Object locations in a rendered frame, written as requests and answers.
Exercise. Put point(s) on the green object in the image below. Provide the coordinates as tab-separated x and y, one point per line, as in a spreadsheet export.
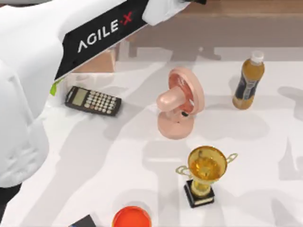
54	88

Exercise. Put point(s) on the salmon-coloured shallow box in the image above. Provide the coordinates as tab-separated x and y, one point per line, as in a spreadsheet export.
99	62

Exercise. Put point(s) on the pink desk fan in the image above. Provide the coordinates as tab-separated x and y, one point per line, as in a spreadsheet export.
177	104

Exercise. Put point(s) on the amber drink bottle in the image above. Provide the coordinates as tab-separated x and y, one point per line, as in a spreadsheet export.
248	82

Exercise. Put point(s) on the orange round bowl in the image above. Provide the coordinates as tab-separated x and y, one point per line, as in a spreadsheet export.
132	217

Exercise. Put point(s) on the black calculator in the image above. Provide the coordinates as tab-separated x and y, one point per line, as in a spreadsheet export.
93	100

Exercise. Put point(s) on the gold trophy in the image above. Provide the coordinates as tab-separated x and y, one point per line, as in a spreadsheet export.
203	170

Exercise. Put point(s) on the wooden cabinet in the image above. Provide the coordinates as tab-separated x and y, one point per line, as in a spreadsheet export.
236	21

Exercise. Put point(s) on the black box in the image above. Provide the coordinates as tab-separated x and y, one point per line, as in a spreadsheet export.
84	222

